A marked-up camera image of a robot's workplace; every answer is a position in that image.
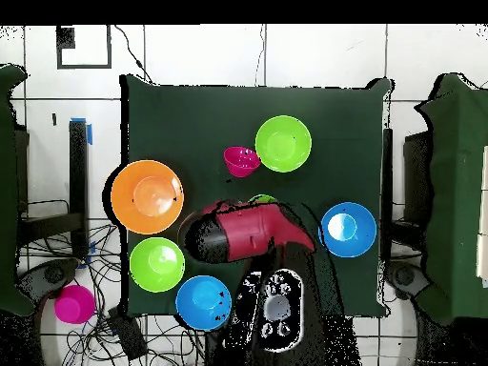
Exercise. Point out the green plastic cup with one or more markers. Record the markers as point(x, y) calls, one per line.
point(262, 198)

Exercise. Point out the pink plastic bowl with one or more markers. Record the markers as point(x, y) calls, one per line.
point(241, 162)

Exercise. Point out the green plastic bowl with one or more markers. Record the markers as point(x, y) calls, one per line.
point(157, 265)
point(283, 144)

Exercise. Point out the large orange plastic bowl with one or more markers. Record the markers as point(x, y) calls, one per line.
point(146, 196)

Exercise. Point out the blue plastic bowl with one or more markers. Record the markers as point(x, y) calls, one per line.
point(204, 303)
point(358, 240)

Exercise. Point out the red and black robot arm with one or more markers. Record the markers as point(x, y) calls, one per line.
point(251, 232)

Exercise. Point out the dark green table cloth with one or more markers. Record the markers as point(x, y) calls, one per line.
point(228, 106)

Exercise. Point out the blue tape strip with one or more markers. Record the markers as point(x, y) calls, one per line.
point(90, 135)

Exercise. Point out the black cabinet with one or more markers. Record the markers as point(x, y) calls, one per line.
point(417, 179)

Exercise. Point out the dark grey chair base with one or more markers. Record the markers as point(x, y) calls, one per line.
point(53, 274)
point(404, 276)

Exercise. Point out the black power brick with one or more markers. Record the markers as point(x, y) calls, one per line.
point(127, 335)

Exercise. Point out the pink plastic cup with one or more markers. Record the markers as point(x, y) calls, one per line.
point(74, 305)

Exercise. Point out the green cloth side table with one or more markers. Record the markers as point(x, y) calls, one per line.
point(7, 190)
point(457, 190)

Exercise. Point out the white round stool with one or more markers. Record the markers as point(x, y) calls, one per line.
point(51, 343)

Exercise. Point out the black stand frame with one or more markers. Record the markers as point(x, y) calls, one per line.
point(388, 190)
point(78, 171)

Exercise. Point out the black square floor frame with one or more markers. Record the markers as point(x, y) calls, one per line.
point(65, 38)

